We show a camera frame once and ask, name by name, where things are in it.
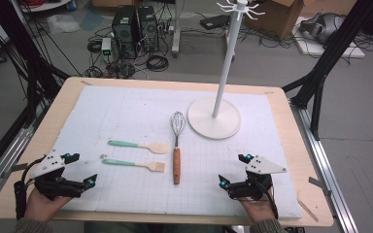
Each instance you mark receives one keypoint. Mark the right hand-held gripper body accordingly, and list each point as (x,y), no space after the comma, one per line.
(262,166)

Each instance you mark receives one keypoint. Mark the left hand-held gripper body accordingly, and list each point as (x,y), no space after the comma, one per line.
(50,163)

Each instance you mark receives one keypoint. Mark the white hook stand rack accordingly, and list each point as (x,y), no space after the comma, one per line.
(213,121)

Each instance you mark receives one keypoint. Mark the person's right hand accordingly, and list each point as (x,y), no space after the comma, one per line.
(259,208)

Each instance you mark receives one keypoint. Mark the person's left hand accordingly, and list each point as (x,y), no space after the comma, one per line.
(42,207)

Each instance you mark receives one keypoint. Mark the thin wooden stick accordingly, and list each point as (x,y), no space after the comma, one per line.
(308,210)

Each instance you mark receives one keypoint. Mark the white grid mat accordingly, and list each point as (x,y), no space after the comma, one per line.
(136,110)

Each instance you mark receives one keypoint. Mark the white box with green light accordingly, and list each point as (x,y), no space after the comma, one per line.
(106,45)

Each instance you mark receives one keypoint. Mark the white floor board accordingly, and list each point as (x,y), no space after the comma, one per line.
(323,50)

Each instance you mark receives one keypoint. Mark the clear plastic bag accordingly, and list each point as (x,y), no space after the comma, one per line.
(63,23)

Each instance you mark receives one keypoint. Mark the large black computer tower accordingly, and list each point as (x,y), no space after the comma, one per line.
(124,30)

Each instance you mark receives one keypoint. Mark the flat black device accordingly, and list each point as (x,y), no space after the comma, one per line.
(213,22)

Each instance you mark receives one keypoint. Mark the open cardboard box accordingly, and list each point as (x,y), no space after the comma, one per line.
(275,19)

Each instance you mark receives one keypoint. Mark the narrow black computer tower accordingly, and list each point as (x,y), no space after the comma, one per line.
(149,29)

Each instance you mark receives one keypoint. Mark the grey rounded headset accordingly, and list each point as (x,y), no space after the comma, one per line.
(322,27)

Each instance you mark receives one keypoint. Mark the grey metal bracket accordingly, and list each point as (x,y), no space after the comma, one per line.
(319,185)
(14,169)

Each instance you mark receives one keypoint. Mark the aluminium rail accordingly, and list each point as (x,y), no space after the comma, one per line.
(328,174)
(9,152)

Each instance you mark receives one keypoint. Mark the white floor stand post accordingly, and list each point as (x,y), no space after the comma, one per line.
(176,29)

